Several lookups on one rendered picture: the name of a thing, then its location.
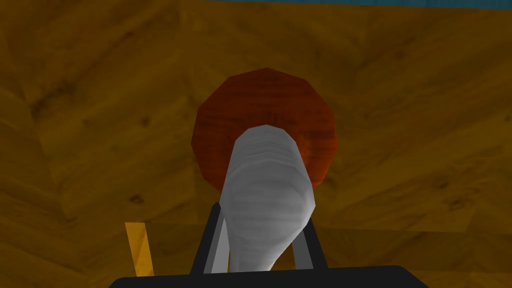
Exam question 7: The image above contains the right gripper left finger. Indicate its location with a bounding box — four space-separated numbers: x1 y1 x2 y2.
189 202 231 275

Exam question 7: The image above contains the grey and red door knob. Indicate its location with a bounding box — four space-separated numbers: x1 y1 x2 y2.
190 67 339 273

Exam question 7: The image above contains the yellow-brown wooden door leaf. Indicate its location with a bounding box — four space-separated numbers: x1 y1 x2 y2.
0 0 512 288

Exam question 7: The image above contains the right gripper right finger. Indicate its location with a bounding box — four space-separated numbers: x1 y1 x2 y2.
290 219 329 271

